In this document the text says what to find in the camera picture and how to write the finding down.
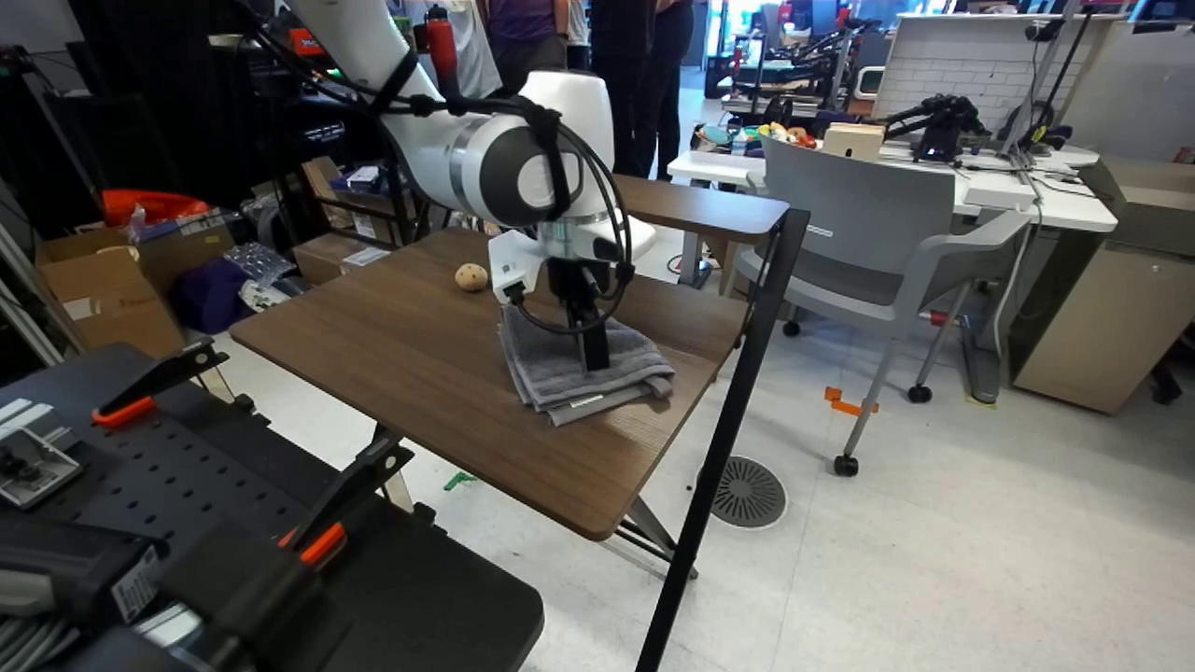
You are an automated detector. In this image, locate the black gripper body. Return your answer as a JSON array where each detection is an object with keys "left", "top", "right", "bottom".
[{"left": 542, "top": 254, "right": 622, "bottom": 330}]

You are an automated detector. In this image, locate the grey cloth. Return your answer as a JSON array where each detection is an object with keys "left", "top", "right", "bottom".
[{"left": 495, "top": 304, "right": 678, "bottom": 430}]

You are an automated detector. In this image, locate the small brown round object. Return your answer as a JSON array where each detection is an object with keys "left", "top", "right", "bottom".
[{"left": 453, "top": 257, "right": 491, "bottom": 299}]

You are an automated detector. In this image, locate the white office desk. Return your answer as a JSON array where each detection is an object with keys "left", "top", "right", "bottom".
[{"left": 665, "top": 137, "right": 1122, "bottom": 239}]

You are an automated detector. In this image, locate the black metal rack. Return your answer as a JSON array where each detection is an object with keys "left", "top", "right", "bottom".
[{"left": 292, "top": 107, "right": 434, "bottom": 247}]

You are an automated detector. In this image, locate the round floor drain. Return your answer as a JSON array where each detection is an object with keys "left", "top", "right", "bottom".
[{"left": 709, "top": 457, "right": 792, "bottom": 531}]

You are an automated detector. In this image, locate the person in black clothes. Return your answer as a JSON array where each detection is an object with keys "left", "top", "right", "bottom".
[{"left": 582, "top": 0, "right": 692, "bottom": 185}]

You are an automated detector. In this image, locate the small cardboard box white label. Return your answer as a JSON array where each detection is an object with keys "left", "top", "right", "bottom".
[{"left": 292, "top": 233, "right": 397, "bottom": 292}]

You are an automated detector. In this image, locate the person in white shirt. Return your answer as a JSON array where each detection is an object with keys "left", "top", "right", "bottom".
[{"left": 445, "top": 0, "right": 505, "bottom": 106}]

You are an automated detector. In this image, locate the person in purple shirt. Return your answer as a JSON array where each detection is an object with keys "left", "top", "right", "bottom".
[{"left": 482, "top": 0, "right": 590, "bottom": 80}]

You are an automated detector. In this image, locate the grey office chair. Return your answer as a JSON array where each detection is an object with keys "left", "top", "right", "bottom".
[{"left": 758, "top": 137, "right": 1038, "bottom": 483}]

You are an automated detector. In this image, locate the small tan box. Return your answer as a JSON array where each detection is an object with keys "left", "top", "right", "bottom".
[{"left": 819, "top": 120, "right": 888, "bottom": 160}]

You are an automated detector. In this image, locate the black perforated workbench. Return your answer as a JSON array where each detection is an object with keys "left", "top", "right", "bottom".
[{"left": 0, "top": 344, "right": 548, "bottom": 672}]

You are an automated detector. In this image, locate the patterned white grey item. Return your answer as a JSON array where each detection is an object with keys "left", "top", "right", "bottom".
[{"left": 220, "top": 239, "right": 297, "bottom": 314}]

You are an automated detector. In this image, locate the dark blue bag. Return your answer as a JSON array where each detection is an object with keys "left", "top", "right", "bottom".
[{"left": 163, "top": 254, "right": 255, "bottom": 335}]

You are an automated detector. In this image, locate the black desktop device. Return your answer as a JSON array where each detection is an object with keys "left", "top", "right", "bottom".
[{"left": 886, "top": 95, "right": 994, "bottom": 163}]

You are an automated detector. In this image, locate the light grey partition panel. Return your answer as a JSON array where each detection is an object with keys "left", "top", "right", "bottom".
[{"left": 870, "top": 12, "right": 1087, "bottom": 137}]

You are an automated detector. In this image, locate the orange red bag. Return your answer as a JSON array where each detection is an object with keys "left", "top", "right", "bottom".
[{"left": 99, "top": 188, "right": 217, "bottom": 233}]

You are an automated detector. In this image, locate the large cardboard box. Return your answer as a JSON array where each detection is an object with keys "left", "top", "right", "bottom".
[{"left": 34, "top": 222, "right": 237, "bottom": 368}]

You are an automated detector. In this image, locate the black tripod stand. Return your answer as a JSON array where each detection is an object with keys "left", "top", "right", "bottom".
[{"left": 1000, "top": 0, "right": 1097, "bottom": 160}]

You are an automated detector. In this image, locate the beige cabinet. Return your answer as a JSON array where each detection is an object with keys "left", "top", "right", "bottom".
[{"left": 1008, "top": 158, "right": 1195, "bottom": 420}]

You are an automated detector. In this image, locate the small printed card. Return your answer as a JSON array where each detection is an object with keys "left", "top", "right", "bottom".
[{"left": 0, "top": 426, "right": 87, "bottom": 511}]

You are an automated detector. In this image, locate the black flat case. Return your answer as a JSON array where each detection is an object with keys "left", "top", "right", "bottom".
[{"left": 0, "top": 506, "right": 163, "bottom": 628}]

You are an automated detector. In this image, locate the white wrist mount plate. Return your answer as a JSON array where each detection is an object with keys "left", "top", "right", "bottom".
[{"left": 484, "top": 227, "right": 542, "bottom": 305}]

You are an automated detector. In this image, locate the black clamp orange handle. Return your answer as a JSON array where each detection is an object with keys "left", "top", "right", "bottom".
[
  {"left": 272, "top": 432, "right": 419, "bottom": 575},
  {"left": 88, "top": 339, "right": 235, "bottom": 436}
]

